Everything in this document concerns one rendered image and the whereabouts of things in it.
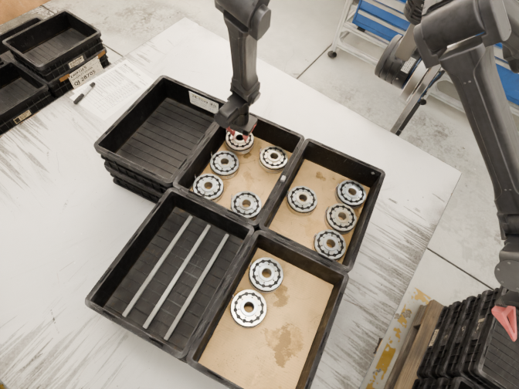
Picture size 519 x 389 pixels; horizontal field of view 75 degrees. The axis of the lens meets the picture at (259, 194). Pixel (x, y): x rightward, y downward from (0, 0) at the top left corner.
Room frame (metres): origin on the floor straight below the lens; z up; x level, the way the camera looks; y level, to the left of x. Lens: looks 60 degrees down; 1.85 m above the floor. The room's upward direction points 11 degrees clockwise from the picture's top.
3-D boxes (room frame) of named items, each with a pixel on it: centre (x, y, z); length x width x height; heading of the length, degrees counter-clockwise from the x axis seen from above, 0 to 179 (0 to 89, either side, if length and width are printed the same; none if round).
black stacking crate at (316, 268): (0.18, -0.10, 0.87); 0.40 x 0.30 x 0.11; 163
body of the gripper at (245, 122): (0.78, 0.11, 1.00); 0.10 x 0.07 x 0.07; 73
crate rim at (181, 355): (0.27, 0.19, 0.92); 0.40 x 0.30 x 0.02; 163
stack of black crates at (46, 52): (1.45, 1.25, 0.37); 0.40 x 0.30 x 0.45; 154
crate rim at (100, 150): (0.74, 0.36, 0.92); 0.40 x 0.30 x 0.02; 163
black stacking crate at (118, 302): (0.27, 0.19, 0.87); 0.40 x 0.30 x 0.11; 163
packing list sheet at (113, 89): (1.07, 0.74, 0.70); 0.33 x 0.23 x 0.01; 154
